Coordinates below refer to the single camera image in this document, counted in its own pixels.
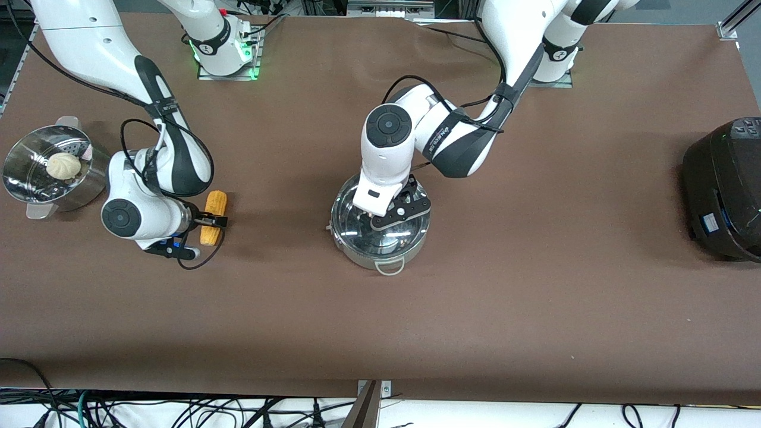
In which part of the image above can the yellow corn cob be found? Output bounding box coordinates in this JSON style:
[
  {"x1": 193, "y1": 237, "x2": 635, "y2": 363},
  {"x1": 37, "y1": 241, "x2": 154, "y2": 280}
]
[{"x1": 200, "y1": 190, "x2": 228, "y2": 246}]

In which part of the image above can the glass lid with knob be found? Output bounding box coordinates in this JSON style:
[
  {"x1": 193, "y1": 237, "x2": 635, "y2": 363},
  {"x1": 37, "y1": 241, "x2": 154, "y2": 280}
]
[{"x1": 331, "y1": 175, "x2": 430, "y2": 253}]

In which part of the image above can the steel steamer pot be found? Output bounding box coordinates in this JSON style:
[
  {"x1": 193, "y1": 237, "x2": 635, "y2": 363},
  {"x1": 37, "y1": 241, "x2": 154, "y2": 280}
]
[{"x1": 2, "y1": 116, "x2": 112, "y2": 220}]

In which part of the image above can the brown table cover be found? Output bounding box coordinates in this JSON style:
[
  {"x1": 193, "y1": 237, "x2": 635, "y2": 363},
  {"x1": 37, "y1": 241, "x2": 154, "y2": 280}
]
[{"x1": 0, "y1": 9, "x2": 761, "y2": 406}]

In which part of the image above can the white steamed bun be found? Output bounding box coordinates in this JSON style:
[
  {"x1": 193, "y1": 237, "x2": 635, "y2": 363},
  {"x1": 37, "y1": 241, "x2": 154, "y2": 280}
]
[{"x1": 46, "y1": 153, "x2": 81, "y2": 180}]

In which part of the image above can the grey metal box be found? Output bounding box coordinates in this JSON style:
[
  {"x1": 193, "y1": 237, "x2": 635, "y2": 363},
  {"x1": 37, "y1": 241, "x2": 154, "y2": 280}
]
[{"x1": 347, "y1": 0, "x2": 436, "y2": 18}]

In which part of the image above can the dark stand leg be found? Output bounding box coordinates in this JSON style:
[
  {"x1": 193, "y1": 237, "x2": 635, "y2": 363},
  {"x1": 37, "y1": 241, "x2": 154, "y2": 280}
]
[{"x1": 341, "y1": 380, "x2": 381, "y2": 428}]

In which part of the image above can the black rice cooker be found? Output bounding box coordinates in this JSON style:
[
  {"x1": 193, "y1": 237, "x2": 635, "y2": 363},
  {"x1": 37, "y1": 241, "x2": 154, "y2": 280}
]
[{"x1": 682, "y1": 118, "x2": 761, "y2": 263}]

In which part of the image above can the steel pot with loop handles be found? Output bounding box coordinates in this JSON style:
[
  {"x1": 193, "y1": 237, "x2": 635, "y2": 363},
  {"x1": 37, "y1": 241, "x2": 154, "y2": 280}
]
[{"x1": 329, "y1": 172, "x2": 430, "y2": 276}]

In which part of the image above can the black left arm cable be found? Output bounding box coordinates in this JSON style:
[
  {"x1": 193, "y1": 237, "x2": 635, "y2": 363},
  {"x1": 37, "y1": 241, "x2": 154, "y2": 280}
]
[{"x1": 382, "y1": 74, "x2": 519, "y2": 133}]

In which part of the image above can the metal base plate green light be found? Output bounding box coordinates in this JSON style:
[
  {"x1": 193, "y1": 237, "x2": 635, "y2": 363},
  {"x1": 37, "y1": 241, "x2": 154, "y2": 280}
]
[
  {"x1": 196, "y1": 24, "x2": 263, "y2": 81},
  {"x1": 526, "y1": 70, "x2": 574, "y2": 89}
]

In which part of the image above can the long black table cable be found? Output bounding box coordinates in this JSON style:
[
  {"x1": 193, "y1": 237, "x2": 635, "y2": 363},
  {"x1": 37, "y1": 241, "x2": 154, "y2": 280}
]
[{"x1": 410, "y1": 18, "x2": 497, "y2": 47}]

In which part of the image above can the black curved floor cable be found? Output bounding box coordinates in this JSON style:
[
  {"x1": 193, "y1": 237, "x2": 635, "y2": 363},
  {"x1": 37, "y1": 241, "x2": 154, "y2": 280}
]
[{"x1": 0, "y1": 357, "x2": 60, "y2": 428}]

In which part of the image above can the aluminium frame profile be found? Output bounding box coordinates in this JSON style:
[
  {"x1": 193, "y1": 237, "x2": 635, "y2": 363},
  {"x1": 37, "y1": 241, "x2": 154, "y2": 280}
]
[
  {"x1": 716, "y1": 0, "x2": 761, "y2": 41},
  {"x1": 0, "y1": 7, "x2": 60, "y2": 117}
]

